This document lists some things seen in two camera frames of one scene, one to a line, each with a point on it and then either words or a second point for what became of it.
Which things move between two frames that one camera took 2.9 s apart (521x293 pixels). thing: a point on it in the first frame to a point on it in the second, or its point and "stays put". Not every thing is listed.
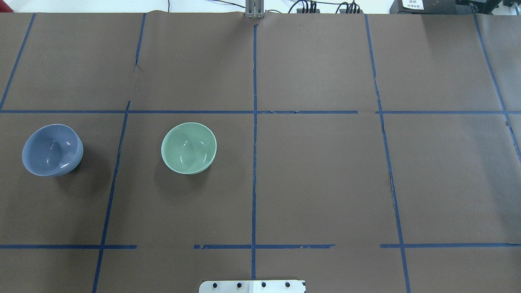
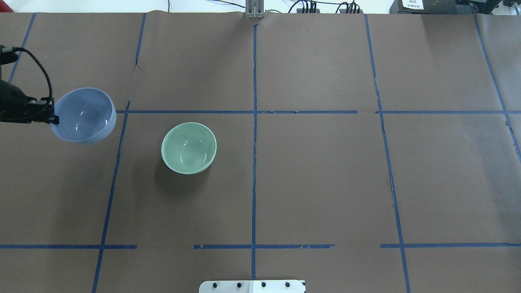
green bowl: [189, 148] stays put
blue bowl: [52, 150] to [86, 115]
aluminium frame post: [255, 9] stays put
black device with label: [430, 7] stays put
